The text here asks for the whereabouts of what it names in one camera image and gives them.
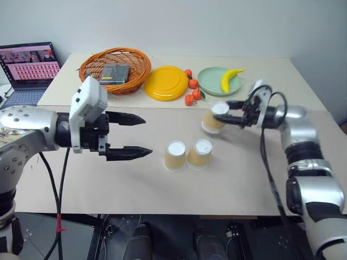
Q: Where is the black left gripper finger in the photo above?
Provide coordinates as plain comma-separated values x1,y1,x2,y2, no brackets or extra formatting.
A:
106,146,154,162
105,110,147,127

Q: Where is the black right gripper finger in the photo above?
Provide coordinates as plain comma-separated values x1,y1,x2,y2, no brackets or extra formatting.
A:
225,100,247,110
213,114,245,127

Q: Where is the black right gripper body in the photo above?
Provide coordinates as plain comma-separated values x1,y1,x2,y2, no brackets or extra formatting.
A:
240,95,263,129

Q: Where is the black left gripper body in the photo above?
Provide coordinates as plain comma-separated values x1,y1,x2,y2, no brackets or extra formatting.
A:
79,112,111,157

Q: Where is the tan paper cup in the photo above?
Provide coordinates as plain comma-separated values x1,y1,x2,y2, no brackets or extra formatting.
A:
187,138,213,171
201,102,231,135
163,140,187,173

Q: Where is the yellow toy banana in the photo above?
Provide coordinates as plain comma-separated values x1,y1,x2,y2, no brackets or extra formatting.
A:
220,68,245,94

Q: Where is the green plastic plate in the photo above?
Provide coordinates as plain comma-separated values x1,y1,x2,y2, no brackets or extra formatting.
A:
197,67,244,97

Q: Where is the grey box in basket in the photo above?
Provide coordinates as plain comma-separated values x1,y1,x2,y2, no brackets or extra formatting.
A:
98,63,130,85

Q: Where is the orange wicker basket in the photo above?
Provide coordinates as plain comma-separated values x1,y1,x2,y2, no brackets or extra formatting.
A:
78,47,152,95

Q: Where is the yellow plastic plate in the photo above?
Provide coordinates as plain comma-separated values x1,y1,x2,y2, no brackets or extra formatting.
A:
143,66,189,102

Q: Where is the dark rounded robot foot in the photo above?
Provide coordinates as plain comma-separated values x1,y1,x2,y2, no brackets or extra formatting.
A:
126,222,152,260
192,226,228,260

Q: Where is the open laptop computer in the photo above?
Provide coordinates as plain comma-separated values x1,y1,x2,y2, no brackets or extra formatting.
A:
0,41,61,110

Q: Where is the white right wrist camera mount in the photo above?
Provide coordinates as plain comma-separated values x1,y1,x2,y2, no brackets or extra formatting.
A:
248,79,273,128

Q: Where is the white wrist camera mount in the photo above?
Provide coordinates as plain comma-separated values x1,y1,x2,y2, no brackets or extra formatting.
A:
248,79,273,128
68,75,108,154

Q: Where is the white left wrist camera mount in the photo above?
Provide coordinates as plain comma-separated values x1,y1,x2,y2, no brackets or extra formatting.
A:
68,75,108,154

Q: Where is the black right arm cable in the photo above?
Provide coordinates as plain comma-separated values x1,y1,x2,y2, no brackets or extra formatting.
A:
248,84,299,260

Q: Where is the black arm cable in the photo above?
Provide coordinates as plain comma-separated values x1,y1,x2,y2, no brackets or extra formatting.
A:
248,84,299,260
39,147,71,260

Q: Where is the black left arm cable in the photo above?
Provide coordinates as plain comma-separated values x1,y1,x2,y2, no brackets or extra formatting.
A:
39,147,71,260

